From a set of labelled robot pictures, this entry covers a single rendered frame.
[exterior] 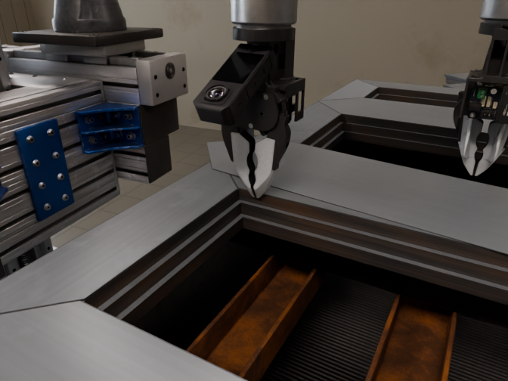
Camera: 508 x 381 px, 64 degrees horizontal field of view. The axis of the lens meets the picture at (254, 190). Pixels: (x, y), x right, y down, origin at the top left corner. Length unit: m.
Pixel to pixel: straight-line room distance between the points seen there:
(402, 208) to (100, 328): 0.37
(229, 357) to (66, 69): 0.70
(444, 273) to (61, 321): 0.38
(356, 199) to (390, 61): 2.68
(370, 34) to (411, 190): 2.65
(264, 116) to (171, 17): 3.34
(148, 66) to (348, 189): 0.48
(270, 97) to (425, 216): 0.23
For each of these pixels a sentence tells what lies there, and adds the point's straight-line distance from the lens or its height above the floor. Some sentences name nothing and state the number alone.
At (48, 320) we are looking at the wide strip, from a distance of 0.39.
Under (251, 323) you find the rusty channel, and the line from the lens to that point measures 0.62.
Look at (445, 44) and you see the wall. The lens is 3.17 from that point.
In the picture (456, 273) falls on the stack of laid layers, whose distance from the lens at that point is 0.51.
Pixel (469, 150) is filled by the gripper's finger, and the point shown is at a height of 0.90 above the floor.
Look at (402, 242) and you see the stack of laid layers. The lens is 0.51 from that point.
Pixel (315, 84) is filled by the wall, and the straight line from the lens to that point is 3.33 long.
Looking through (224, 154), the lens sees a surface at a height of 0.87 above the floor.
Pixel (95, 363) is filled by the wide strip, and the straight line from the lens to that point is 0.34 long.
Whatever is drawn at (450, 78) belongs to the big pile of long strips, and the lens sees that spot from 1.65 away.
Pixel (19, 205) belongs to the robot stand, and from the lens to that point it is 0.84.
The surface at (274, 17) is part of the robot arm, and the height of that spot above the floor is 1.09.
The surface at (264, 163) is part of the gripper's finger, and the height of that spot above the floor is 0.92.
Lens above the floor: 1.11
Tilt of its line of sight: 26 degrees down
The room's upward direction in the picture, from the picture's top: straight up
